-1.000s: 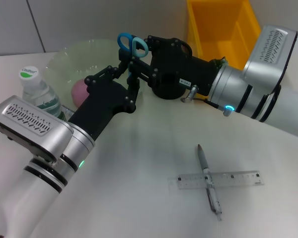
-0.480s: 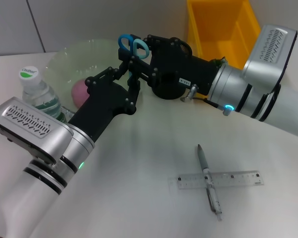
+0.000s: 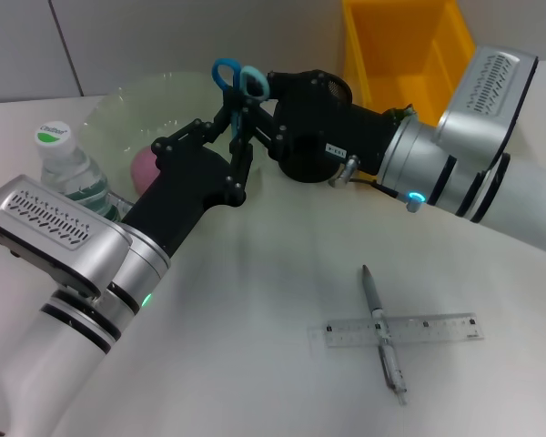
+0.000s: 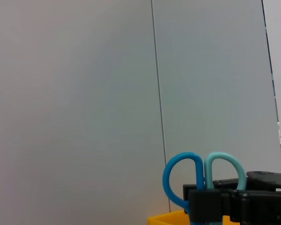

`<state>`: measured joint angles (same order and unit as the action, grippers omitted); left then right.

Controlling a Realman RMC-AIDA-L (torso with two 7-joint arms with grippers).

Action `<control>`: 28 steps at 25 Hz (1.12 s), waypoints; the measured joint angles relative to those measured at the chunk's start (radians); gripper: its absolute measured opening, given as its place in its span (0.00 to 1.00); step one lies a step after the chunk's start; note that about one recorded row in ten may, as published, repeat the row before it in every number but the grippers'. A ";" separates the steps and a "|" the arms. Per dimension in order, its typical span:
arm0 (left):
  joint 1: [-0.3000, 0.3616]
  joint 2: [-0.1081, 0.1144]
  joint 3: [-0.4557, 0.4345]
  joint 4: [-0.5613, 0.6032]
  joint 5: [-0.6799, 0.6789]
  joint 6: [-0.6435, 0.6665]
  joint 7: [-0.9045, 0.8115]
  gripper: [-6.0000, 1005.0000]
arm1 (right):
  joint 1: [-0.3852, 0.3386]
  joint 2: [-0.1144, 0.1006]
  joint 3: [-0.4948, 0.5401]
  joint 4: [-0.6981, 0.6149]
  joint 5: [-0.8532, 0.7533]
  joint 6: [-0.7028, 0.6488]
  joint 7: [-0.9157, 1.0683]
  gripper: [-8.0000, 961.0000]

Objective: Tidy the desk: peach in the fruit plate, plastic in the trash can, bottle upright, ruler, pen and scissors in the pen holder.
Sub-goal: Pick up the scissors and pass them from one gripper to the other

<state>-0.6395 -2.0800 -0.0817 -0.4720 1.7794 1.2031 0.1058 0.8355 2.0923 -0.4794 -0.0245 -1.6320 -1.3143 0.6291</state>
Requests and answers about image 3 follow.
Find yellow plastic bin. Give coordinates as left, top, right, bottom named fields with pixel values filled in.
left=342, top=0, right=477, bottom=128

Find clear green-label water bottle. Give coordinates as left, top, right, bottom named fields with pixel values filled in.
left=33, top=120, right=122, bottom=220

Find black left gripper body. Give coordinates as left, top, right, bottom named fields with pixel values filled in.
left=120, top=136, right=248, bottom=256

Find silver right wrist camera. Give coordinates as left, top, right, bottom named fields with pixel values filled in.
left=436, top=45, right=539, bottom=158

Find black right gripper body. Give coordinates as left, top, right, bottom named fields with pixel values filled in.
left=268, top=70, right=401, bottom=183

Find transparent plastic ruler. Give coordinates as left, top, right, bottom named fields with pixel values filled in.
left=308, top=312, right=484, bottom=350

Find green wavy glass fruit plate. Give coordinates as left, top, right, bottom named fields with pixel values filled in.
left=79, top=71, right=265, bottom=183

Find blue scissors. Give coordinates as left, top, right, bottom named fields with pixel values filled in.
left=211, top=57, right=270, bottom=137

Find pink peach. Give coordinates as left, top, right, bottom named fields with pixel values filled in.
left=131, top=145, right=161, bottom=195

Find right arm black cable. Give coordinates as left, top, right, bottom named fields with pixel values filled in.
left=329, top=154, right=427, bottom=213

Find black mesh pen holder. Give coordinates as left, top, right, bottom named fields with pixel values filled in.
left=277, top=75, right=354, bottom=184

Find grey clear pen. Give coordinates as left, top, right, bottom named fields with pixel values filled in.
left=361, top=264, right=410, bottom=406

